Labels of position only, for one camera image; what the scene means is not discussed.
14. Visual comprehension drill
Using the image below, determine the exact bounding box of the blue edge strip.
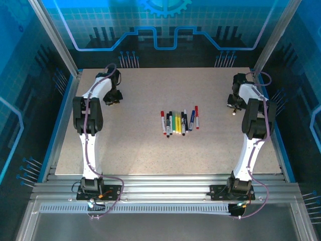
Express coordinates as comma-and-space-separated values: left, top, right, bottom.
257, 74, 296, 183
37, 74, 76, 183

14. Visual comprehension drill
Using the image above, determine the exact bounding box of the grey metal panel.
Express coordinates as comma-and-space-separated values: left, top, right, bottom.
15, 198, 313, 241

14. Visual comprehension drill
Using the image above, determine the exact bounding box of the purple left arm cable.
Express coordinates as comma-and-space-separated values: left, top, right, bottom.
81, 62, 125, 221

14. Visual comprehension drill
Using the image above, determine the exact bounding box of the aluminium side rail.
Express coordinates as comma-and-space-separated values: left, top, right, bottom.
41, 71, 83, 183

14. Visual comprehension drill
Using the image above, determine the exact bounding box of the aluminium frame post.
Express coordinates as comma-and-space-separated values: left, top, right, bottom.
27, 0, 82, 77
251, 0, 303, 78

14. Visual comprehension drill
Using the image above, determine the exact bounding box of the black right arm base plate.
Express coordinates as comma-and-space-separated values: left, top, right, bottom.
209, 184, 256, 201

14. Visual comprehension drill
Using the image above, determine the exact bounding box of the aluminium extrusion rail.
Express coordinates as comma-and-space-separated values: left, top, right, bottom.
46, 174, 288, 185
30, 183, 303, 201

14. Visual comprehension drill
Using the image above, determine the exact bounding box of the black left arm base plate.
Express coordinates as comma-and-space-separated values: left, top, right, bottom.
76, 184, 121, 201

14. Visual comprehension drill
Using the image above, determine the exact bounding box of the grey slotted cable duct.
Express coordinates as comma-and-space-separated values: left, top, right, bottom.
39, 203, 233, 214

